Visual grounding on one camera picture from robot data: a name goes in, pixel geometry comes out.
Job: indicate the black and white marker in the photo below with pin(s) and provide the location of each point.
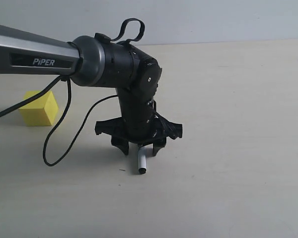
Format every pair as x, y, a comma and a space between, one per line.
142, 161

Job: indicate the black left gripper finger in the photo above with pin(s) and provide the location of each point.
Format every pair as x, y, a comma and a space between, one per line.
121, 144

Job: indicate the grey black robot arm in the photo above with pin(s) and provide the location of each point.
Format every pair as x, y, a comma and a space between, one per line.
98, 61

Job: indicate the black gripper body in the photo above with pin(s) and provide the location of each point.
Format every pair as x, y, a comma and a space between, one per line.
139, 122

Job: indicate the yellow cube block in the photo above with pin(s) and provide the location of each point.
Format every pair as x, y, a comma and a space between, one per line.
40, 112

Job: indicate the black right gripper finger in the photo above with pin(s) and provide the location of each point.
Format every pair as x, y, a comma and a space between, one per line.
157, 145

